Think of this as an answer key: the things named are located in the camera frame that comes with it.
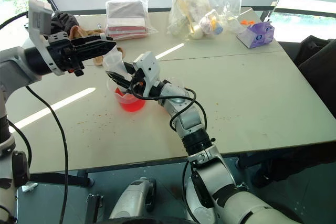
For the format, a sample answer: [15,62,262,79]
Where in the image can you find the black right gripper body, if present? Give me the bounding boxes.
[129,68,145,97]

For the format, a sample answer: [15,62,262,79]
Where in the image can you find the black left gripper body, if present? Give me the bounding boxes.
[46,31,85,77]

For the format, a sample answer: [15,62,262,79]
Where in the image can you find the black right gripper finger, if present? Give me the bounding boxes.
[106,70,132,91]
[121,61,138,76]

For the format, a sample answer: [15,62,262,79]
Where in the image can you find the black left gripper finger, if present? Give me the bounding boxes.
[69,34,114,47]
[75,41,117,62]

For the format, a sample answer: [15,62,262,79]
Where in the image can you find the clear plastic bag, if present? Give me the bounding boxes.
[102,47,127,78]
[216,0,249,35]

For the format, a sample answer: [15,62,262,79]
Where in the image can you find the clear cup with red liquid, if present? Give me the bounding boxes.
[106,76,146,113]

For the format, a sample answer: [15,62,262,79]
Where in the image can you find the tan plush toy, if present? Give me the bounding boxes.
[68,24,126,67]

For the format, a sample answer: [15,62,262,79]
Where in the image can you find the black cloth glove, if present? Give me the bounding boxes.
[50,10,80,37]

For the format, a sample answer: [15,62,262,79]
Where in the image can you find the bagged pink and white boxes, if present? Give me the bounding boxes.
[104,0,159,41]

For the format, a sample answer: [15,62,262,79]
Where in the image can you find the clear bag of toy food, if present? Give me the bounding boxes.
[166,0,224,41]

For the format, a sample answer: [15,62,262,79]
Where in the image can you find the clear crumpled plastic bag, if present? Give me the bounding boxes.
[216,0,249,35]

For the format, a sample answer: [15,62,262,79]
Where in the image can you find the silver robot leg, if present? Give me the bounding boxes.
[108,176,158,221]

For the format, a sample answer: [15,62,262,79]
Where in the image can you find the purple tissue box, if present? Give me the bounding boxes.
[236,20,275,49]

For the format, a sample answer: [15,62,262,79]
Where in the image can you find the black chair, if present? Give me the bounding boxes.
[277,35,336,121]

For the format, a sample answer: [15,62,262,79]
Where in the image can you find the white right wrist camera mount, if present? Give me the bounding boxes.
[132,52,161,98]

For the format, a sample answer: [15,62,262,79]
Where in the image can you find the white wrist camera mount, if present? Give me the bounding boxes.
[27,0,66,76]
[132,52,161,98]

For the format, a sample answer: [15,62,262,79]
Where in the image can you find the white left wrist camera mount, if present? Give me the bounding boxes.
[27,0,66,76]

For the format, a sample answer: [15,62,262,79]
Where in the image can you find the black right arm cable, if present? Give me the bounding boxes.
[130,79,208,133]

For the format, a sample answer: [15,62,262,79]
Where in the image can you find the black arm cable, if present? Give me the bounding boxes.
[130,79,208,133]
[25,85,69,224]

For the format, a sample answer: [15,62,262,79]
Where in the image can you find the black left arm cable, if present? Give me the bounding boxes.
[25,85,69,224]

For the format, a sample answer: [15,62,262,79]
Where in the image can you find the black table frame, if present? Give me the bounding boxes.
[28,169,96,188]

